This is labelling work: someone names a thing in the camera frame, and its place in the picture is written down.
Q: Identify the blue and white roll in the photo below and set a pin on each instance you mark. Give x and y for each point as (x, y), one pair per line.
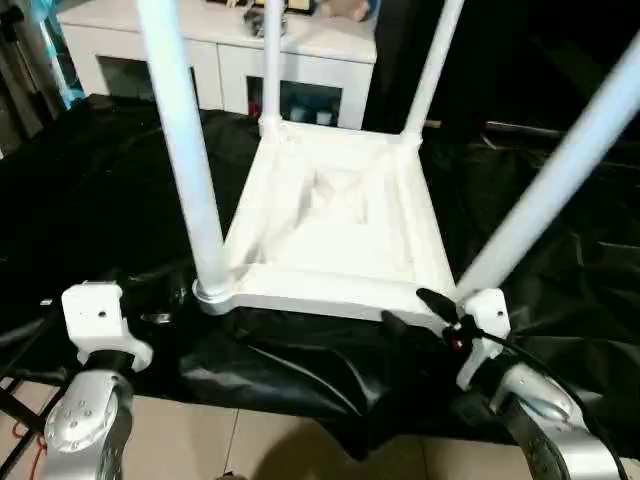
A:
(55, 60)

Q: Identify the white plastic table leg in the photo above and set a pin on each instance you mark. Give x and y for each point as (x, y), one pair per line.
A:
(550, 175)
(432, 65)
(185, 150)
(272, 60)

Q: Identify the black metal rack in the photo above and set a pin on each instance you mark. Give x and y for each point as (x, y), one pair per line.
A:
(15, 400)

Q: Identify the black mat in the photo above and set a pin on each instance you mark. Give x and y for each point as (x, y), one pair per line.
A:
(100, 200)

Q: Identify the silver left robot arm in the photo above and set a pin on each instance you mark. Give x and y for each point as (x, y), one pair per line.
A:
(85, 420)

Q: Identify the black backdrop cloth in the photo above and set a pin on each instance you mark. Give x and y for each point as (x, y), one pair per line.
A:
(500, 50)

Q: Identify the white jar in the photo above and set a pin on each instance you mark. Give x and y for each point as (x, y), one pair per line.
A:
(324, 117)
(298, 114)

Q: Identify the black metal bar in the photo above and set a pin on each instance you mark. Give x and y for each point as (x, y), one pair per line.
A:
(520, 129)

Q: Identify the white glass-door cabinet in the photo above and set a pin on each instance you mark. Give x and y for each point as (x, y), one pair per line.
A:
(150, 45)

